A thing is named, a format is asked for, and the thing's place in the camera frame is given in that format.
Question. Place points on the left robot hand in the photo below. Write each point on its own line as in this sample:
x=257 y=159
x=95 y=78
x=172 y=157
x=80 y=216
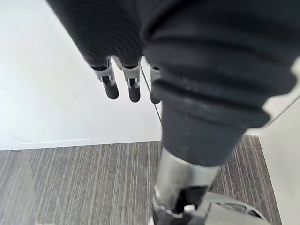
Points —
x=199 y=70

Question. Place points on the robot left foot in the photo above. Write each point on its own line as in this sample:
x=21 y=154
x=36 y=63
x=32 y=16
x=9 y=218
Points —
x=234 y=211

